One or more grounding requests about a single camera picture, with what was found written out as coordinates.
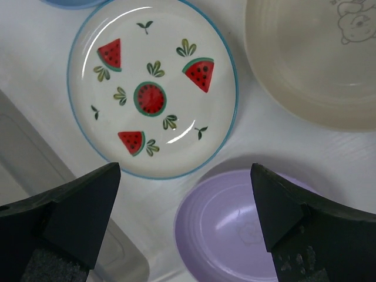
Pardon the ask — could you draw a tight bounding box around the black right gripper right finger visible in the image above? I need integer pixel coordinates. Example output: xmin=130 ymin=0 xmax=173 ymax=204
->
xmin=250 ymin=163 xmax=375 ymax=281

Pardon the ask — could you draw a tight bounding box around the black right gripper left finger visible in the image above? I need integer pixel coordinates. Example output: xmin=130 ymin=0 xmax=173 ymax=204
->
xmin=1 ymin=162 xmax=121 ymax=281

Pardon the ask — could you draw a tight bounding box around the purple plastic plate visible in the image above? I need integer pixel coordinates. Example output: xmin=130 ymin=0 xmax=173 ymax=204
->
xmin=173 ymin=169 xmax=317 ymax=282

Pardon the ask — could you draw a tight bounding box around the white watermelon pattern plate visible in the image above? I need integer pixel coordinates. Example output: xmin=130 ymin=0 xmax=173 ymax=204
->
xmin=67 ymin=1 xmax=239 ymax=179

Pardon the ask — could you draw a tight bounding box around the clear plastic bin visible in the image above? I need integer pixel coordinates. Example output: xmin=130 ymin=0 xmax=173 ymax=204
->
xmin=1 ymin=93 xmax=150 ymax=282

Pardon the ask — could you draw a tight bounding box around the cream plastic plate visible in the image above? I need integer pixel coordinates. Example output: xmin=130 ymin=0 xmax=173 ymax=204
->
xmin=244 ymin=1 xmax=375 ymax=132

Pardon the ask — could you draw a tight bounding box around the blue plastic plate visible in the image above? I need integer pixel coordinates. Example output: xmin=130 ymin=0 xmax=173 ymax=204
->
xmin=42 ymin=0 xmax=106 ymax=9

